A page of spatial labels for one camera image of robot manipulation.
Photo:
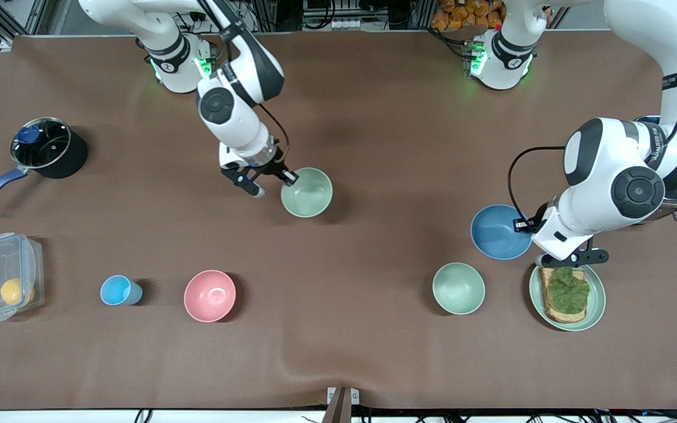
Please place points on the green lettuce leaf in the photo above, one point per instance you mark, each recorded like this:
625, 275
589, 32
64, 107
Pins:
570, 291

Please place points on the pale green bowl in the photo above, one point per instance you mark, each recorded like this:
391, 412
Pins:
309, 194
459, 288

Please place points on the pale green plate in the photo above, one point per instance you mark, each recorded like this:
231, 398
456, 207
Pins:
596, 305

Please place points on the blue bowl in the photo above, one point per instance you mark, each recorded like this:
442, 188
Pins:
494, 235

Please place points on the blue cup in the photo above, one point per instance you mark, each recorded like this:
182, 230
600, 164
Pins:
115, 291

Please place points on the orange food items pile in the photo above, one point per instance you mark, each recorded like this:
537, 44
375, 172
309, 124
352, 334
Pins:
462, 14

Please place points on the aluminium frame post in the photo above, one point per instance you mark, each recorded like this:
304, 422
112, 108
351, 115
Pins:
268, 12
50, 14

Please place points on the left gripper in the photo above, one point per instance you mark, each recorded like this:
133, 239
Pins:
532, 224

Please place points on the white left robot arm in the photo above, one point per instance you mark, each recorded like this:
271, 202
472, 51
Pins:
609, 164

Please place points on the glass lid blue knob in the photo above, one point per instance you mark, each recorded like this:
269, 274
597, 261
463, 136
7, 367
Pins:
29, 135

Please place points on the yellow lemon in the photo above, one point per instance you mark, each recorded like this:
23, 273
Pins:
12, 291

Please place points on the brown table cover mat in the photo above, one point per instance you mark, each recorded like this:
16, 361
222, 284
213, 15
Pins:
338, 329

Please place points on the metal table clamp bracket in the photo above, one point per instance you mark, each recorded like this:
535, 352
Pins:
341, 408

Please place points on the pink bowl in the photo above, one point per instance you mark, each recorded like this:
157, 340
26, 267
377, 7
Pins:
209, 296

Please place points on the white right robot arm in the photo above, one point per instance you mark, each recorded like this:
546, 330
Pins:
244, 123

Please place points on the white power strip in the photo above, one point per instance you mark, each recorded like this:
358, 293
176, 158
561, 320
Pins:
347, 24

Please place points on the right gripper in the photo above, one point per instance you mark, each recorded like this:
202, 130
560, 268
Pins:
277, 167

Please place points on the square toast bread slice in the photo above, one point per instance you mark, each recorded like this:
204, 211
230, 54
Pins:
567, 318

